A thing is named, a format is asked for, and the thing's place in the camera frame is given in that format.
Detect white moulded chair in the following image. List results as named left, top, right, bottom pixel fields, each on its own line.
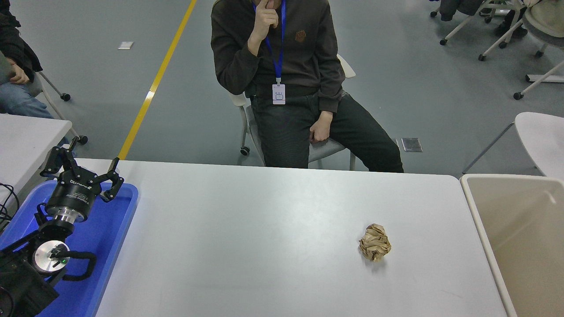
left=462, top=112, right=564, bottom=181

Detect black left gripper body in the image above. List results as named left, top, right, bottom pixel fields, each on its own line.
left=45, top=171, right=103, bottom=218

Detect person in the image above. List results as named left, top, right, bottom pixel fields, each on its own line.
left=493, top=0, right=529, bottom=38
left=211, top=0, right=404, bottom=173
left=0, top=0, right=56, bottom=119
left=431, top=0, right=485, bottom=22

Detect blue plastic tray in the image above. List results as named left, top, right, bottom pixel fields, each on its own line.
left=0, top=180, right=139, bottom=317

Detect large pale bin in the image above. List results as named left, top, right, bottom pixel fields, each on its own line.
left=460, top=173, right=564, bottom=317

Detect white side table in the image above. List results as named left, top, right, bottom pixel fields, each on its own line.
left=0, top=114, right=72, bottom=212

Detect black cables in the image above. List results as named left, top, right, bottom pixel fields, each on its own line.
left=0, top=183, right=20, bottom=232

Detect cream-backed swivel chair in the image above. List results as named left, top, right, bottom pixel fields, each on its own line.
left=478, top=0, right=564, bottom=61

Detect blue lanyard with badge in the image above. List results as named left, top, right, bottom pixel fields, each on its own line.
left=253, top=0, right=287, bottom=105

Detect person's hand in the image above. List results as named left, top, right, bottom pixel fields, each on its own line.
left=9, top=62, right=30, bottom=85

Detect grey laptop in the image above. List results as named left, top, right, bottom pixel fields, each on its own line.
left=0, top=52, right=13, bottom=84

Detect person's left hand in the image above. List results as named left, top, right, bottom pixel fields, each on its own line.
left=308, top=111, right=334, bottom=144

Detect grey office chair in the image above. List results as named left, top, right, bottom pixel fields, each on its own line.
left=229, top=55, right=357, bottom=171

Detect white chair base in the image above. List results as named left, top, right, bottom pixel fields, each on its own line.
left=513, top=59, right=564, bottom=100

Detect person's right hand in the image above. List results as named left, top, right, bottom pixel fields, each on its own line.
left=247, top=0, right=279, bottom=55

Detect tan paper ball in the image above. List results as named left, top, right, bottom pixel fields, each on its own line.
left=359, top=224, right=392, bottom=262

